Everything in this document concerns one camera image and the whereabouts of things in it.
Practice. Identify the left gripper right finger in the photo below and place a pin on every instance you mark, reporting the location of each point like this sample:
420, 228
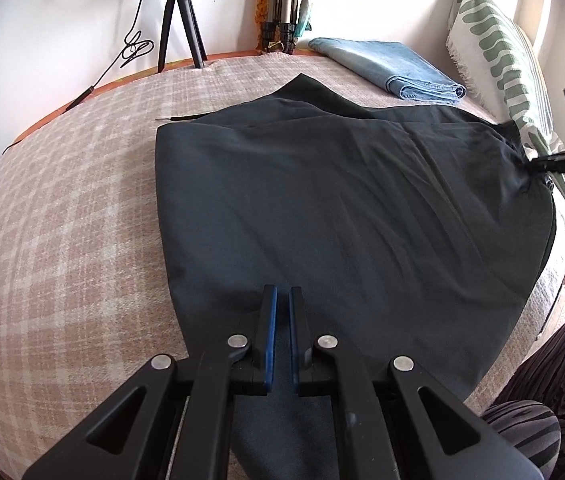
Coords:
310, 377

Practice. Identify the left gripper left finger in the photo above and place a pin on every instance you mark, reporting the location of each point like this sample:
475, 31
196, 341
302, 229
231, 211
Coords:
253, 374

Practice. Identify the dark grey pants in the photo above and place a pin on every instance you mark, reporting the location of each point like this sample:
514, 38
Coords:
410, 230

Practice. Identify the green patterned white pillow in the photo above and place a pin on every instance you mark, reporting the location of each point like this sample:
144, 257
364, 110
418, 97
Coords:
501, 71

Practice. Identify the beige plaid bed blanket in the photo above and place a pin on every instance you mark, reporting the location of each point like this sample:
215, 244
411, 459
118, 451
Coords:
84, 297

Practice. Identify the folded blue jeans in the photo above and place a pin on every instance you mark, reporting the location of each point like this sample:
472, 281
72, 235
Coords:
393, 67

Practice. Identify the striped purple clothed leg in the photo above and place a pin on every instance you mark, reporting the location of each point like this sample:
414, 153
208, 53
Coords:
530, 411

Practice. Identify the folded silver tripod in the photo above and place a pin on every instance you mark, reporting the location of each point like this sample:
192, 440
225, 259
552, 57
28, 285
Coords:
277, 21

